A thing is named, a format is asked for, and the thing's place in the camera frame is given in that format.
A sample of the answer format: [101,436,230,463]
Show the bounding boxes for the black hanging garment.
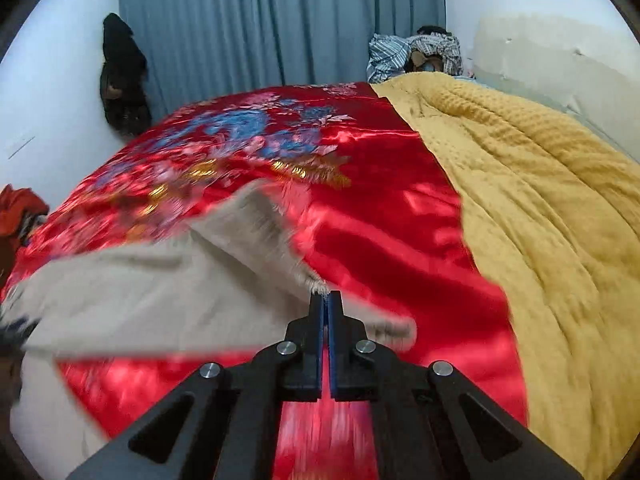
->
[99,12,152,137]

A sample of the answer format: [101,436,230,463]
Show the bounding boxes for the yellow quilted blanket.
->
[372,71,640,480]

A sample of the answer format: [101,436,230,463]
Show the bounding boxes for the striped cloth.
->
[367,30,463,84]

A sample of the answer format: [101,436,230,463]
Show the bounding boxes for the cream headboard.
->
[472,14,640,151]

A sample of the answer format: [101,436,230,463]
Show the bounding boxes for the orange-red cloth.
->
[0,185,51,238]

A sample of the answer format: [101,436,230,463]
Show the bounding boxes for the red embroidered satin blanket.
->
[0,81,531,480]

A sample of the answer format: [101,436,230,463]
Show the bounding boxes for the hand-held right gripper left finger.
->
[65,292,325,480]

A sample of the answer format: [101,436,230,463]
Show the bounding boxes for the beige corduroy pants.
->
[0,177,418,468]

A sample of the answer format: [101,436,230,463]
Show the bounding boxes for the blue-grey curtain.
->
[116,0,447,123]

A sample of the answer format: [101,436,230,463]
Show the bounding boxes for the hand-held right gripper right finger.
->
[329,290,583,480]

